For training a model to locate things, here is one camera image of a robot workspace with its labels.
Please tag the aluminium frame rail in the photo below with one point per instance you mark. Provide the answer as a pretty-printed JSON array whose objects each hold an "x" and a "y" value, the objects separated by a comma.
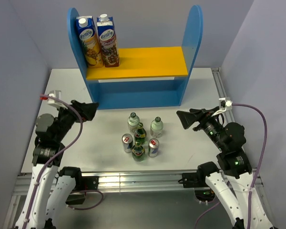
[{"x": 98, "y": 152}]

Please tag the green glass bottle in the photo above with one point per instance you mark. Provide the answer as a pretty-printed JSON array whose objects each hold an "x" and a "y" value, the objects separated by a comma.
[
  {"x": 138, "y": 151},
  {"x": 140, "y": 133}
]

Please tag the energy drink can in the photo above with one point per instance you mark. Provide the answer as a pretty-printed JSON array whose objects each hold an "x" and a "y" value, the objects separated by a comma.
[
  {"x": 127, "y": 141},
  {"x": 153, "y": 147}
]

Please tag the blue and yellow wooden shelf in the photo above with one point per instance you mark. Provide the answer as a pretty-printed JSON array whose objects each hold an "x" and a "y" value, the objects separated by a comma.
[{"x": 146, "y": 77}]

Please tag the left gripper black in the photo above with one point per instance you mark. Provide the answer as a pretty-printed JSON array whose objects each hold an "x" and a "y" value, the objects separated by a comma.
[{"x": 86, "y": 110}]

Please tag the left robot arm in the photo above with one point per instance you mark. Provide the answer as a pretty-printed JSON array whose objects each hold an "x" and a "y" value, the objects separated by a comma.
[{"x": 50, "y": 186}]

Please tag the clear glass bottle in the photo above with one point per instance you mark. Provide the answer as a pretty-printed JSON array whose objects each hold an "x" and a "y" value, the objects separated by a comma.
[
  {"x": 156, "y": 128},
  {"x": 133, "y": 121}
]

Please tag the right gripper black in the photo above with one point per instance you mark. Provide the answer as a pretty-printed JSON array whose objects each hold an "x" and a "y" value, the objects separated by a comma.
[{"x": 202, "y": 115}]

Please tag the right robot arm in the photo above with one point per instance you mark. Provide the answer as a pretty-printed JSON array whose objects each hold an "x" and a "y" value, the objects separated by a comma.
[{"x": 231, "y": 171}]

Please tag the grape juice carton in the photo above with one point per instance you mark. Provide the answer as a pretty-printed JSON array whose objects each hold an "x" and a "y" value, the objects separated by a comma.
[{"x": 108, "y": 41}]

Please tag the pineapple juice carton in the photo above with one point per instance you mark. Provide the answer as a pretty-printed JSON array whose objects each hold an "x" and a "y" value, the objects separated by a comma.
[{"x": 89, "y": 41}]

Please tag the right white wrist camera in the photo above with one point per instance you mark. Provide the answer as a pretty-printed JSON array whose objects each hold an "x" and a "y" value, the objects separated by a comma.
[{"x": 225, "y": 104}]

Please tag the green glass bottle front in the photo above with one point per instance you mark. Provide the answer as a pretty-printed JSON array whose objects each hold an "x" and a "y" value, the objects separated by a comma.
[{"x": 138, "y": 151}]

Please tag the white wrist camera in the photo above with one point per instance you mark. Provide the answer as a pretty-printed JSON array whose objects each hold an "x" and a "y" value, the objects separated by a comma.
[
  {"x": 225, "y": 104},
  {"x": 52, "y": 99}
]

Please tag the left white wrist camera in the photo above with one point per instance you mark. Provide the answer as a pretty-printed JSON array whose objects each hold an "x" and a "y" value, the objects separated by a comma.
[{"x": 52, "y": 99}]

